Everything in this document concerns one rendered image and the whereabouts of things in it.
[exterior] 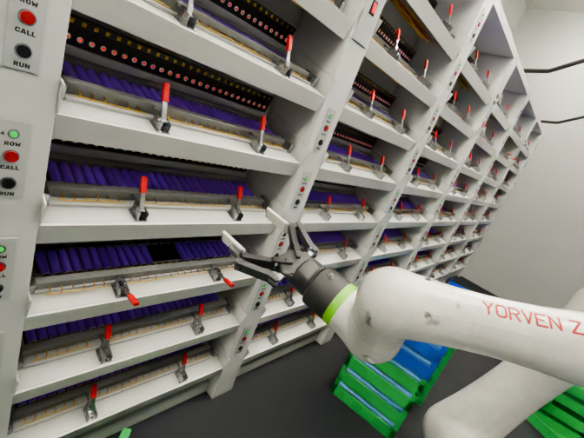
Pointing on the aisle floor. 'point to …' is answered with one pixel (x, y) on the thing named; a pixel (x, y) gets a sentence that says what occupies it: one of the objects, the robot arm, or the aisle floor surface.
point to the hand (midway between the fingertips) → (249, 226)
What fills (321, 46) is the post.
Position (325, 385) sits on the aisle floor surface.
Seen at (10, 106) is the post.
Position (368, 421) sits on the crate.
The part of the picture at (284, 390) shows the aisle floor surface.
